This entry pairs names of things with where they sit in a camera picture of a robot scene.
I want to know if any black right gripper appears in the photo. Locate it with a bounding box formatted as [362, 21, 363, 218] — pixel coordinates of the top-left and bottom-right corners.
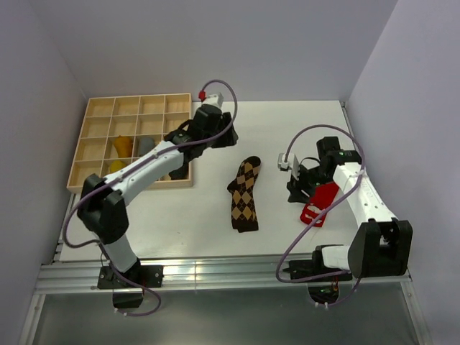
[287, 162, 332, 205]

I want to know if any brown argyle sock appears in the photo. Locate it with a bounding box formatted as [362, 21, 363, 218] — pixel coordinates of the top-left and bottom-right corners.
[227, 156, 261, 233]

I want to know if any grey sock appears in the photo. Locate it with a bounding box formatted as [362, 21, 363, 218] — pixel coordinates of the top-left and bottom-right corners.
[137, 137, 155, 157]

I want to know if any mustard yellow striped sock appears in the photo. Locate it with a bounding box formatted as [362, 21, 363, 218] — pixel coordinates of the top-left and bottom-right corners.
[113, 136, 133, 158]

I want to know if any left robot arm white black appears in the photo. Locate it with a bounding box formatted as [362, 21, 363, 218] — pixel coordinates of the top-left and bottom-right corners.
[77, 104, 238, 287]

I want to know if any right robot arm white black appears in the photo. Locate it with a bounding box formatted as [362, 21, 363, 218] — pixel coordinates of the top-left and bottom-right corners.
[277, 137, 413, 281]

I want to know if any red white fluffy sock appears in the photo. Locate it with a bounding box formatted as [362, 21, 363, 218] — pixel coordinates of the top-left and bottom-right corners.
[300, 183, 339, 225]

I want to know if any rolled black sock in tray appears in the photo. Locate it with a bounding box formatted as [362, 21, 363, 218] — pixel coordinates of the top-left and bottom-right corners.
[168, 165, 189, 180]

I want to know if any wooden compartment tray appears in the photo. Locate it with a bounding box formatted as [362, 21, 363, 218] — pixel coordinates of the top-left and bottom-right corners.
[67, 93, 192, 193]

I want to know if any rolled mustard sock in tray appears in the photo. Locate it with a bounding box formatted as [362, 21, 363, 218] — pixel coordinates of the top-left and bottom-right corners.
[109, 160, 127, 173]

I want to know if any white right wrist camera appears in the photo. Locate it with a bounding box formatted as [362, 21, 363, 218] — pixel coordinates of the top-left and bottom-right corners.
[277, 153, 300, 180]

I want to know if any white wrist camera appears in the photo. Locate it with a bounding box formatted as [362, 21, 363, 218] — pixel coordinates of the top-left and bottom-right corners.
[198, 90, 224, 109]
[277, 153, 300, 180]

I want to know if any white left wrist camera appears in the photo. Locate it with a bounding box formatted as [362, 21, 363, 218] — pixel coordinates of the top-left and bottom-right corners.
[198, 90, 224, 109]

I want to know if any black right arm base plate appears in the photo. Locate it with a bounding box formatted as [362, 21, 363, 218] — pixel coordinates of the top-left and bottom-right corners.
[282, 259, 353, 282]

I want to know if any aluminium rail frame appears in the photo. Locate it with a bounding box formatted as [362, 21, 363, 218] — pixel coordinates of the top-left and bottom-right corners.
[17, 101, 432, 345]

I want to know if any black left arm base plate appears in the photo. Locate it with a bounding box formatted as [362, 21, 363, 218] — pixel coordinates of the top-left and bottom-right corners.
[97, 265, 163, 290]

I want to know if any black box under rail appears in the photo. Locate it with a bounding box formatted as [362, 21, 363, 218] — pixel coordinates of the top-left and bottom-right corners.
[112, 292, 144, 309]

